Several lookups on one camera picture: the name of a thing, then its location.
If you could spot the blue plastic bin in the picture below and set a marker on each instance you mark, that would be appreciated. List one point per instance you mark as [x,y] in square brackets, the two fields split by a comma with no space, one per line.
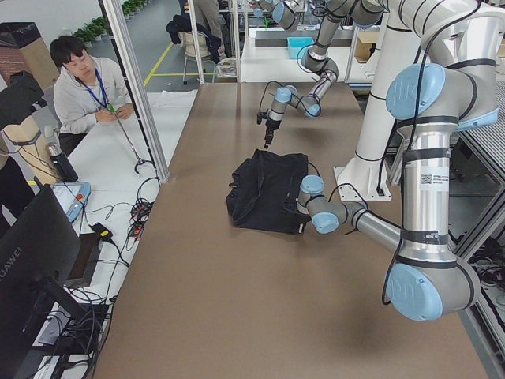
[297,46]

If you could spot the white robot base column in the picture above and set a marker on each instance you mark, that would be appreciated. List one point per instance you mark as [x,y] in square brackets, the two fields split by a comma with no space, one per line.
[365,175]

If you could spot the black Huawei monitor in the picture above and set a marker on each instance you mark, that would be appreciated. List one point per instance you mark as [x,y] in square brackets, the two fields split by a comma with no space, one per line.
[37,254]

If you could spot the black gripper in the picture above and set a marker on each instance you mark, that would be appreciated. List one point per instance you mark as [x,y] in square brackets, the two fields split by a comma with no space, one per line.
[271,125]
[297,213]

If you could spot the blue teach pendant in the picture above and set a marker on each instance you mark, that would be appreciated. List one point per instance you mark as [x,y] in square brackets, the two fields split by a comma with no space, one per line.
[72,196]

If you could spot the seated man in grey hoodie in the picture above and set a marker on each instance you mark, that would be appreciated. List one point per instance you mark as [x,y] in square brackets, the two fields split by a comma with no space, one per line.
[89,90]

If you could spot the black water bottle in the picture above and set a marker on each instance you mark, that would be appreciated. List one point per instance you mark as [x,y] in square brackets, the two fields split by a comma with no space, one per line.
[61,162]

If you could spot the aluminium frame post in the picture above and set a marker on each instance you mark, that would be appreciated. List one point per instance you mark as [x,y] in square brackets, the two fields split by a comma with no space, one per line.
[119,35]

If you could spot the black printed t-shirt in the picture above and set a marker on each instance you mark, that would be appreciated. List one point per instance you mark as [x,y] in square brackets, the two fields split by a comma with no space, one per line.
[261,184]

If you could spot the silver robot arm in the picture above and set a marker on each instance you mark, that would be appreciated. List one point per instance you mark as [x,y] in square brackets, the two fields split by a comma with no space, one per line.
[452,88]
[315,60]

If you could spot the long metal grabber tool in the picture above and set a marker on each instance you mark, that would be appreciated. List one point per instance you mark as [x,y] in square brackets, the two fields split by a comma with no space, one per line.
[140,161]

